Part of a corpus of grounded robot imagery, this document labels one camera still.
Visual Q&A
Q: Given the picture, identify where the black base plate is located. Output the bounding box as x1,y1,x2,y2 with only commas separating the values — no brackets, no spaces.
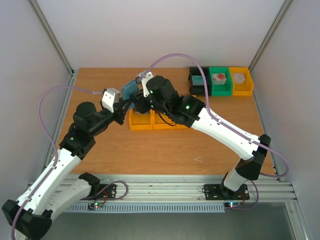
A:
202,184,250,201
82,184,117,201

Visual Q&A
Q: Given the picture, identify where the middle yellow bin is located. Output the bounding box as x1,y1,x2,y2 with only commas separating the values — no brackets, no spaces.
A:
151,111,176,130

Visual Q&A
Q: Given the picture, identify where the black VIP card stack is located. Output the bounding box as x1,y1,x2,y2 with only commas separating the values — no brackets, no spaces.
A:
133,107,150,115

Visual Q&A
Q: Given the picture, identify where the right yellow bin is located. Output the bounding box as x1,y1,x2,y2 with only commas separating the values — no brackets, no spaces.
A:
172,95,199,129

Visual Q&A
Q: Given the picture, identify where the teal card deck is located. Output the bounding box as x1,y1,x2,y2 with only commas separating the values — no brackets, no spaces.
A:
191,75,206,86

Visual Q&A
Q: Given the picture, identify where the teal leather card holder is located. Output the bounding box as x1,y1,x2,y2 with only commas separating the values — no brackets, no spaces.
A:
121,80,139,101

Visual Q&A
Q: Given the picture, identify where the red spot card deck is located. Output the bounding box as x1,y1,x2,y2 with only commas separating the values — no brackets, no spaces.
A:
212,73,227,85

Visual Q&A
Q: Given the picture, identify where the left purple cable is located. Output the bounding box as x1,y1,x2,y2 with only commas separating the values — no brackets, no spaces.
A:
9,85,106,240

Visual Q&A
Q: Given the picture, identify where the purple cable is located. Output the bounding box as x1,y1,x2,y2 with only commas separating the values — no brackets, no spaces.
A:
9,85,106,240
139,53,291,211

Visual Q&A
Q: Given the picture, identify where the left small circuit board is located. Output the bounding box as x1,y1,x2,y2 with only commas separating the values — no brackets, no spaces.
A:
87,202,104,211

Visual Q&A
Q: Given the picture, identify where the left corner aluminium post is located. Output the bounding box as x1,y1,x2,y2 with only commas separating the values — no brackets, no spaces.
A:
28,0,74,75

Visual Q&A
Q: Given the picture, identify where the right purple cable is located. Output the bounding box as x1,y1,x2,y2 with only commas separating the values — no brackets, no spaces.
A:
139,53,291,211

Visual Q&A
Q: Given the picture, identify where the white card deck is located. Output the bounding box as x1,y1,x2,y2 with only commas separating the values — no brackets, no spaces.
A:
232,72,246,85

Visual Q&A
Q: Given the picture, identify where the small circuit board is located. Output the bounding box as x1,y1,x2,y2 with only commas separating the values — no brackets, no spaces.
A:
224,201,241,210
87,202,104,211

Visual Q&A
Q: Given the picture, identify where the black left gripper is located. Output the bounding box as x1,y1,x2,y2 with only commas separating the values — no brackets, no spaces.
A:
89,97,132,137

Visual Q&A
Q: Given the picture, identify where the green storage bin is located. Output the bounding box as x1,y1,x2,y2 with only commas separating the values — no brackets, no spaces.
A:
209,66,233,97

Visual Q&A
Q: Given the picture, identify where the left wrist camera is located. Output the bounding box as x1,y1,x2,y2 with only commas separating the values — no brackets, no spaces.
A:
101,88,120,113

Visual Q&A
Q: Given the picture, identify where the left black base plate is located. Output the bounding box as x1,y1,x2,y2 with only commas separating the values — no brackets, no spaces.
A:
82,184,117,201

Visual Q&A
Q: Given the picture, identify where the black storage bin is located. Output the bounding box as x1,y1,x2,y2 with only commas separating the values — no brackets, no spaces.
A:
188,66,212,96

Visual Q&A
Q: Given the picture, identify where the right corner aluminium post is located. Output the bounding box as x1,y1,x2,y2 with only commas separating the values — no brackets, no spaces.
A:
248,0,294,72

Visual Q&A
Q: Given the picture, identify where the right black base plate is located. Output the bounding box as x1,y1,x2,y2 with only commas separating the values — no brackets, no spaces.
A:
202,184,250,201

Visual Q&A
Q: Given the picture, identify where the left yellow bin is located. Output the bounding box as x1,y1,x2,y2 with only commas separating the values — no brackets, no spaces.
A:
128,108,153,131

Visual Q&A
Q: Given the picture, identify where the right small circuit board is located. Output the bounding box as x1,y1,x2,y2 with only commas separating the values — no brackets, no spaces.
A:
224,201,241,210

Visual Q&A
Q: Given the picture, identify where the grey slotted cable duct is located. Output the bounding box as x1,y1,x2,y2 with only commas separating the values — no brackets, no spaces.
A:
66,202,225,214

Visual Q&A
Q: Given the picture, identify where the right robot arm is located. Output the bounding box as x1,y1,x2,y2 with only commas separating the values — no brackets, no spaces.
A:
130,72,271,199

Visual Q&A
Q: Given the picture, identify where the far yellow storage bin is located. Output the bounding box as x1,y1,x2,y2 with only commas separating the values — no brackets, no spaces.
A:
229,67,254,97

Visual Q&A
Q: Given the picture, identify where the aluminium rail frame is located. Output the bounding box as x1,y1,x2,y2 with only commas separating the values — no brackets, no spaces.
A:
9,67,311,240

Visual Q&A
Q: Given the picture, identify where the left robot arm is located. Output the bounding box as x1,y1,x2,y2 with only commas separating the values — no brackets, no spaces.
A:
2,100,132,240

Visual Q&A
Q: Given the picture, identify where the corner aluminium post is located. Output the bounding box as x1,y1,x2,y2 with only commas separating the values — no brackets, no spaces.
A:
248,0,294,72
28,0,74,75

